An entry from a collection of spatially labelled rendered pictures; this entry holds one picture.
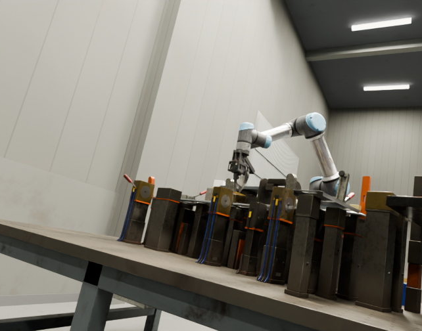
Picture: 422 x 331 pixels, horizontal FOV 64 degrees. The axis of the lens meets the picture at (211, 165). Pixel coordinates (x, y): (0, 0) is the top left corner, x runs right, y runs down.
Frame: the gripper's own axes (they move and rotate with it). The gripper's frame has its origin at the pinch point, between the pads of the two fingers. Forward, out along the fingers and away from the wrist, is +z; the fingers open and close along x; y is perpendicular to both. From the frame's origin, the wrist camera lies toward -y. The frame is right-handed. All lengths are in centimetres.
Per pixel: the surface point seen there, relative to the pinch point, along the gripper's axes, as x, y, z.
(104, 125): -204, -13, -62
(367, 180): 57, -15, -10
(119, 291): 18, 68, 47
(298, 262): 62, 41, 27
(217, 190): 6.8, 21.8, 4.3
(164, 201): -32.9, 20.6, 12.0
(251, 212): 27.1, 20.9, 12.6
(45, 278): -198, 6, 87
